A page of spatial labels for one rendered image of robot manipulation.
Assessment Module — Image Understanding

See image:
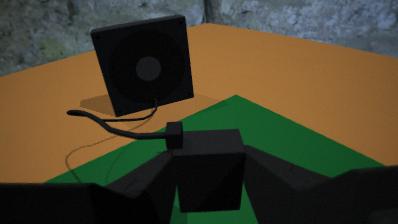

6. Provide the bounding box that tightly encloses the black square cooling fan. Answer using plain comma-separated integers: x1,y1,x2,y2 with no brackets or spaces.
90,14,194,117

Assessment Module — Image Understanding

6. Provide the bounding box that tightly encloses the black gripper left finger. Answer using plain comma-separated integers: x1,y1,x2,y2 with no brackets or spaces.
0,149,176,224

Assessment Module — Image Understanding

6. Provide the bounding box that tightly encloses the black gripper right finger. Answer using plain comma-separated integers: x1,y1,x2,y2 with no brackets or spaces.
243,145,398,224

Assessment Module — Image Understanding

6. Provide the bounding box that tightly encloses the green circuit board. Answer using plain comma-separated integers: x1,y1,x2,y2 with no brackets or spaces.
43,94,385,224

